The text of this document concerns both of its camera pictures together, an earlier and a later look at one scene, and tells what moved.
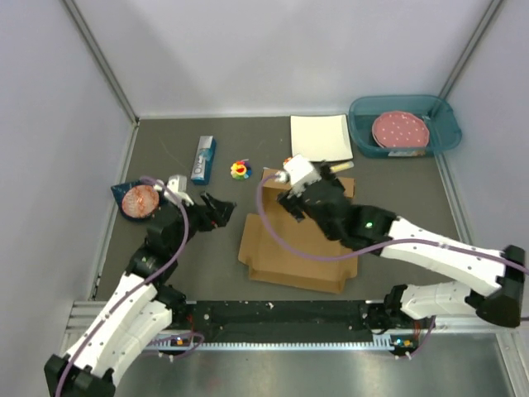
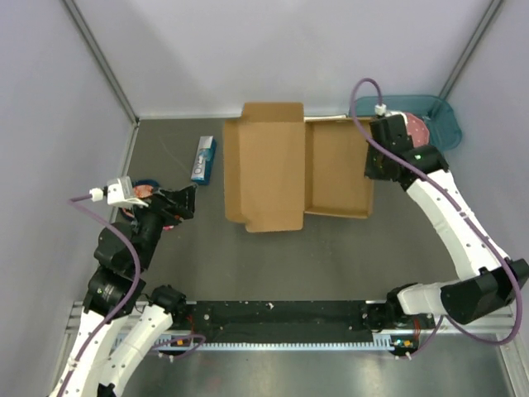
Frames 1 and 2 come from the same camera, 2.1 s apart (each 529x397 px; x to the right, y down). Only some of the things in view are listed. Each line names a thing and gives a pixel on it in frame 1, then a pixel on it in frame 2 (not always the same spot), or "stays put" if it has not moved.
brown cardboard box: (269, 262) -> (278, 166)
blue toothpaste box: (204, 160) stays put
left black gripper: (221, 212) -> (183, 204)
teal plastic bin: (444, 124) stays put
